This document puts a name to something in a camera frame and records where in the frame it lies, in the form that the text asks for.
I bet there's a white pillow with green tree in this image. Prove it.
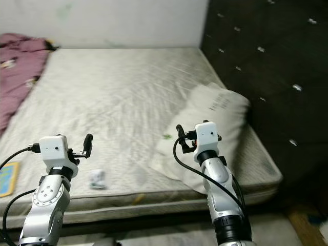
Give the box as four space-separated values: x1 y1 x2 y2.
149 82 252 195

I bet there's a colourful children's book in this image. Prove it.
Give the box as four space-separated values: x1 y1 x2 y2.
0 161 21 198

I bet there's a white quilted mattress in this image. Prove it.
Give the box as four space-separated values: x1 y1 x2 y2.
0 48 283 234

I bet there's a black tufted headboard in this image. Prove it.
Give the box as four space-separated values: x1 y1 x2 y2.
200 0 328 206

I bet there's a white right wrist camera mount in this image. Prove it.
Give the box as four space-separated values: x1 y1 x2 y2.
195 121 220 152

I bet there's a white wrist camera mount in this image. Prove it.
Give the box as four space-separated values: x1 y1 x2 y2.
39 135 67 172
195 121 220 152

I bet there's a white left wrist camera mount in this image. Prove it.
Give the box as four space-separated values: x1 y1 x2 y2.
39 135 67 172

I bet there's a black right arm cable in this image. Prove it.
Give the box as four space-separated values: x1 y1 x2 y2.
173 138 236 206

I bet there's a long black left arm cable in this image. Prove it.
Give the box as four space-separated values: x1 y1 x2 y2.
0 145 42 170

